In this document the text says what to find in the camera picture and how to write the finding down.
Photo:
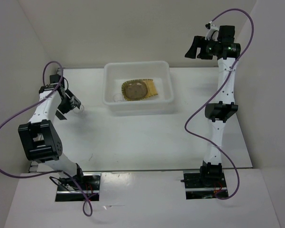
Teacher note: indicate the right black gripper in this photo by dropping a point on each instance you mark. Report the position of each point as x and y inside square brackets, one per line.
[198, 42]

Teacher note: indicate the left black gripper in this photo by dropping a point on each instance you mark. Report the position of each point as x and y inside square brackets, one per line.
[73, 102]

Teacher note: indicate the small clear glass cup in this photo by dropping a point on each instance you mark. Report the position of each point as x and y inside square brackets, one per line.
[118, 98]
[79, 110]

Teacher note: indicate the clear glass plate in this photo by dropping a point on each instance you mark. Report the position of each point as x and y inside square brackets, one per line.
[135, 90]

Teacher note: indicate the bamboo woven tray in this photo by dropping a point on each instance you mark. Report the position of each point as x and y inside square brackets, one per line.
[152, 91]

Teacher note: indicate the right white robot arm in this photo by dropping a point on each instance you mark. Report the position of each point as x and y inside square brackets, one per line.
[218, 110]

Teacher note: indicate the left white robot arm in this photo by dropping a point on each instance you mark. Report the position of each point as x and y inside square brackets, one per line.
[39, 138]

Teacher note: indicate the white plastic bin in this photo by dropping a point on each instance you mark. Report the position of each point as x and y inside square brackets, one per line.
[115, 74]

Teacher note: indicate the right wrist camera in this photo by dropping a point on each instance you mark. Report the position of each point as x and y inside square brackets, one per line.
[212, 29]

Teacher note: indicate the aluminium table rail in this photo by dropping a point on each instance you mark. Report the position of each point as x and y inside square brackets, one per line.
[33, 167]

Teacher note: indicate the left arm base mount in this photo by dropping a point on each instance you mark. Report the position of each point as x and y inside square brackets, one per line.
[67, 191]

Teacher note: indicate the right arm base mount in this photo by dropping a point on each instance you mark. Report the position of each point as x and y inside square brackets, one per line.
[196, 188]

